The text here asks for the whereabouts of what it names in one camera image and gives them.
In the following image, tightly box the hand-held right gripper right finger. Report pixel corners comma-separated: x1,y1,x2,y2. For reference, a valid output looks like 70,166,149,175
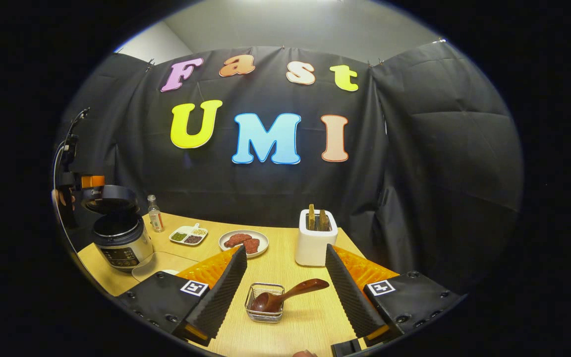
325,243,464,350

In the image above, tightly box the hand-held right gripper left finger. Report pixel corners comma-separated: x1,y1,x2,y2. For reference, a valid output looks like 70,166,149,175
117,245,248,347

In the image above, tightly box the metal wire chopstick holder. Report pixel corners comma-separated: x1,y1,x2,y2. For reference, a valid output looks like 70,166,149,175
244,283,286,323

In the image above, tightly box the brown wooden spoon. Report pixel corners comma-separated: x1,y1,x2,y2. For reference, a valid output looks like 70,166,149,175
250,279,330,314

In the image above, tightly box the black silver rice cooker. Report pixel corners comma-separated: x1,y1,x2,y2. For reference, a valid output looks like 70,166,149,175
81,184,154,272

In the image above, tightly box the clear rice container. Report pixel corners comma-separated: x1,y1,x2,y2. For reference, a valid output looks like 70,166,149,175
132,251,199,283

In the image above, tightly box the white toaster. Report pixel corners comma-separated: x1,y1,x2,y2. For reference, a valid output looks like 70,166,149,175
295,209,339,267

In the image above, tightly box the white round plate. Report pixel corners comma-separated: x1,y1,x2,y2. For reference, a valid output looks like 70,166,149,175
219,230,270,258

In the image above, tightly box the white divided grain dish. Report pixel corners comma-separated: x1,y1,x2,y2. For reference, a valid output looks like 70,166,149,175
169,223,209,246

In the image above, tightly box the small clear glass bottle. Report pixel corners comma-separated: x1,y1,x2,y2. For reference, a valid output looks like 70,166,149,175
147,194,165,233

